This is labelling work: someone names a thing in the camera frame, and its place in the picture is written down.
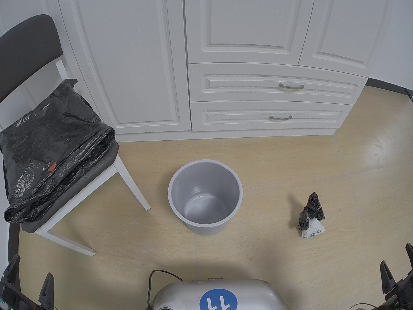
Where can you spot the black plastic bag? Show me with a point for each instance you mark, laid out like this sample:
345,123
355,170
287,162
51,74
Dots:
48,140

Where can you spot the white printed paper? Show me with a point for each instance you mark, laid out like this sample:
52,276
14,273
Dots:
315,230

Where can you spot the white wardrobe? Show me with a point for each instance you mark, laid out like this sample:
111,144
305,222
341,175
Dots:
145,44

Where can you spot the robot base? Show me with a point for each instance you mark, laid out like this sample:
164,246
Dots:
180,295

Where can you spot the white chair with grey seat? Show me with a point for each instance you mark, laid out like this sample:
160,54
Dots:
25,40

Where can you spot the white trash bin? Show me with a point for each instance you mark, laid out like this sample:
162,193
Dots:
206,189

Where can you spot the crumpled black plastic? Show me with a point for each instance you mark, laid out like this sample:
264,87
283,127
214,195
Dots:
311,210

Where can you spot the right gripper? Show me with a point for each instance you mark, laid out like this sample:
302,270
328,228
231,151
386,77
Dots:
403,294

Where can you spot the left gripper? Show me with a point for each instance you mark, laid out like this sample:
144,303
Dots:
13,299

